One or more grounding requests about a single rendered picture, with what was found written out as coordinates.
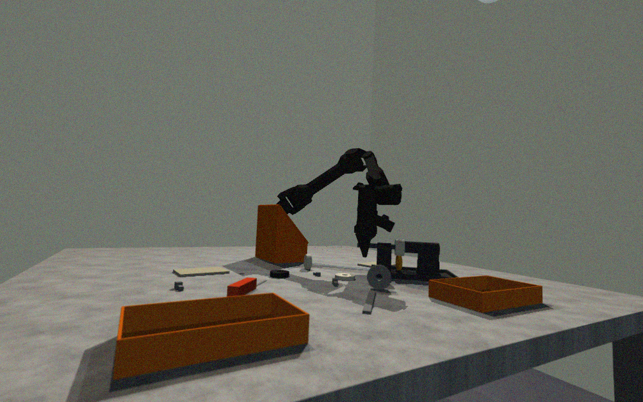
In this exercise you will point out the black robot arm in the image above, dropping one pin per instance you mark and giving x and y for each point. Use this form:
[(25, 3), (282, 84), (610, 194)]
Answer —
[(377, 191)]

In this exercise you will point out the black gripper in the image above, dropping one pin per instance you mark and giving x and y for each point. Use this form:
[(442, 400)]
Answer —
[(364, 228)]

